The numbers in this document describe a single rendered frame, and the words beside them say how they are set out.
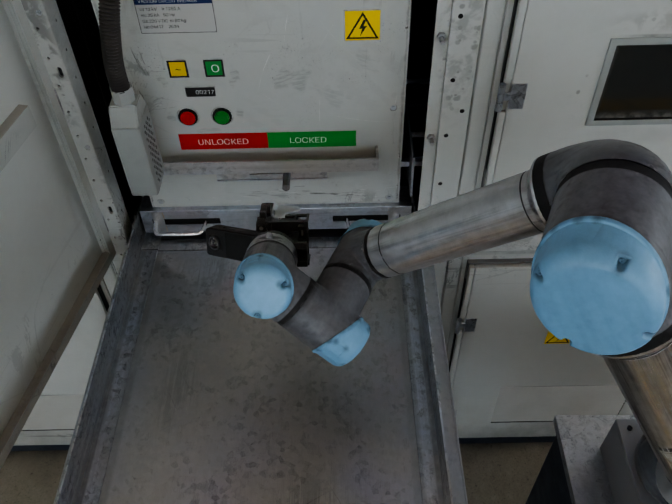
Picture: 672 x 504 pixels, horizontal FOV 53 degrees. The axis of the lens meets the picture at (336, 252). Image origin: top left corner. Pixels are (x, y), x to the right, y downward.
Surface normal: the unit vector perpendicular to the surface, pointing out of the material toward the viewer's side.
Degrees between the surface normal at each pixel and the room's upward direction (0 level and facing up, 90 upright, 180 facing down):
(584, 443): 0
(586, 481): 0
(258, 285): 60
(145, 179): 90
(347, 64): 90
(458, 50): 90
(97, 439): 0
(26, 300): 90
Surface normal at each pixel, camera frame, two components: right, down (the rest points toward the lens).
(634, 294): -0.45, 0.57
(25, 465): -0.02, -0.68
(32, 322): 0.99, 0.11
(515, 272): 0.00, 0.73
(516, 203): -0.69, 0.08
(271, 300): 0.00, 0.29
